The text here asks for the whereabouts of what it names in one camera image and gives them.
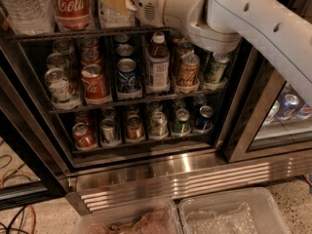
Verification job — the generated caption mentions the silver can bottom shelf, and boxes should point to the silver can bottom shelf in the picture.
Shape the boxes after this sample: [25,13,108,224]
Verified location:
[100,118,120,146]

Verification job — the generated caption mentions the orange gold can front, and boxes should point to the orange gold can front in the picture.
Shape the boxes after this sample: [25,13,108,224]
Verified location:
[175,53,200,94]

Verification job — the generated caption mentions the steel glass fridge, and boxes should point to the steel glass fridge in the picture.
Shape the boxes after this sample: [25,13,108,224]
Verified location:
[0,0,312,215]

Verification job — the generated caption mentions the blue can bottom shelf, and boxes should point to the blue can bottom shelf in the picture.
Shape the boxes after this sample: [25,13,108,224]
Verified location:
[193,105,214,133]

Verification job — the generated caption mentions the red can bottom shelf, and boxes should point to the red can bottom shelf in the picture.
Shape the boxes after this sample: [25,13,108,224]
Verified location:
[72,123,98,151]

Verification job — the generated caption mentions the white green can bottom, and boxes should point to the white green can bottom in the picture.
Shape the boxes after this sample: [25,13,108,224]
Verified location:
[149,111,169,139]

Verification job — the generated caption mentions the black cable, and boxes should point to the black cable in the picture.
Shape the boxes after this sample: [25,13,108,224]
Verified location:
[0,205,30,234]

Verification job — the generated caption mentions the green can front right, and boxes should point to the green can front right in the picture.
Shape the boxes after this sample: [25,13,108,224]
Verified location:
[203,53,230,91]

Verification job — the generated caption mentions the clear water bottle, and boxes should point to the clear water bottle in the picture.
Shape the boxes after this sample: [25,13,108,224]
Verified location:
[97,1,136,29]
[1,0,55,35]

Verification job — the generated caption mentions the blue Pepsi can front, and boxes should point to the blue Pepsi can front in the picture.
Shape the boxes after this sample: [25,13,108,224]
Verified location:
[117,58,142,100]

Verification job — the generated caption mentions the red Coca-Cola bottle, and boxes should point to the red Coca-Cola bottle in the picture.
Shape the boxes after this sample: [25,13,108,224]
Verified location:
[54,0,95,32]

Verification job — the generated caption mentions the blue cans behind right door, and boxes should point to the blue cans behind right door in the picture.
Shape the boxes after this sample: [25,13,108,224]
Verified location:
[264,84,312,125]

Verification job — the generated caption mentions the clear bin with brown contents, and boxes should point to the clear bin with brown contents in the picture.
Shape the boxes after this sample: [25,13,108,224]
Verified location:
[71,199,183,234]

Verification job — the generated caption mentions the brown tea bottle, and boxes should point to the brown tea bottle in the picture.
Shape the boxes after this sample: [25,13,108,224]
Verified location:
[146,31,170,93]

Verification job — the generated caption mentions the white front can middle shelf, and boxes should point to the white front can middle shelf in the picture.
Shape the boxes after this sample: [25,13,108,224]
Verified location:
[44,68,81,110]

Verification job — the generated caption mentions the clear bin with plastic wrap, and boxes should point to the clear bin with plastic wrap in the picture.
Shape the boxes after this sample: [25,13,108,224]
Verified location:
[179,187,292,234]

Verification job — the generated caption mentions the green can bottom shelf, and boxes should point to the green can bottom shelf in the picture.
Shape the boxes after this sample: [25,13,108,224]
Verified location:
[172,108,190,137]

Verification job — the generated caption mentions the red Coca-Cola can front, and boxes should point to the red Coca-Cola can front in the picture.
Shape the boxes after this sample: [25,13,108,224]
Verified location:
[80,64,112,105]

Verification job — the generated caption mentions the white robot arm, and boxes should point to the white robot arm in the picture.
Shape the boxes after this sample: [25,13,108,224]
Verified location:
[100,0,312,103]

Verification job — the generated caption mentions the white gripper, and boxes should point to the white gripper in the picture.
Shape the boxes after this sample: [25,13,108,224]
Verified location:
[94,0,172,28]

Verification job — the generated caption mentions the gold can bottom shelf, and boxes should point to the gold can bottom shelf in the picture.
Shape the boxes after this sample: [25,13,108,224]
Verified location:
[126,115,145,142]

